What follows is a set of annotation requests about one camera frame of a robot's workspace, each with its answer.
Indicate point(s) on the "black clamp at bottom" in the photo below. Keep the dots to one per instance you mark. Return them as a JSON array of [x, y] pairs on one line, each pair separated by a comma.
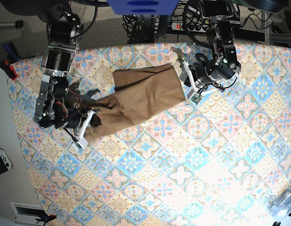
[[45, 218]]

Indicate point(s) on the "white power strip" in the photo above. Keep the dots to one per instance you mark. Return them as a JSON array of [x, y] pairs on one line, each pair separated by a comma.
[[176, 26]]

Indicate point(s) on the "red and black clamp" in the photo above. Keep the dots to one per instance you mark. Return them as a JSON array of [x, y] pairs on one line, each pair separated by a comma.
[[8, 69]]

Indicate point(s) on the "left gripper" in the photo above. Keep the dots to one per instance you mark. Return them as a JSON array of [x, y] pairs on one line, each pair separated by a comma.
[[205, 76]]

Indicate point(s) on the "patterned tablecloth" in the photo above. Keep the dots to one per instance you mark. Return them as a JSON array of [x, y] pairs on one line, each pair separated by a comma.
[[220, 162]]

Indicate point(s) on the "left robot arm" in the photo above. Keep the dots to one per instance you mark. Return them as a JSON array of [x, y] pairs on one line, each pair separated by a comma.
[[219, 36]]

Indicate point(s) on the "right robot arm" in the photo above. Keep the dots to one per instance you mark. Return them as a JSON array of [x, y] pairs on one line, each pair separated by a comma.
[[59, 104]]

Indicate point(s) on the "brown t-shirt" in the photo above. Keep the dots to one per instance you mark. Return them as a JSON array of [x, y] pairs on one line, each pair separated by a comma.
[[139, 95]]

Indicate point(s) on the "white floor vent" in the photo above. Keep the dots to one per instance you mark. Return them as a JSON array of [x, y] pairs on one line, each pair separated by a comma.
[[26, 214]]

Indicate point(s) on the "game console with white controller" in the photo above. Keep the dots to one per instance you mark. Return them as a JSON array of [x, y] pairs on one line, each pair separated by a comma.
[[5, 162]]

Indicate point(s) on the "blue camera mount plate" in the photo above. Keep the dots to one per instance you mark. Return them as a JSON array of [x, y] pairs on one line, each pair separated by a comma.
[[143, 7]]

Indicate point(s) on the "clear plastic box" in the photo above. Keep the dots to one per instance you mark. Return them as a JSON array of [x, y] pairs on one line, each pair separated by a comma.
[[280, 207]]

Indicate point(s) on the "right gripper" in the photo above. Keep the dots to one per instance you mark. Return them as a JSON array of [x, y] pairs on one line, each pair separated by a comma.
[[75, 124]]

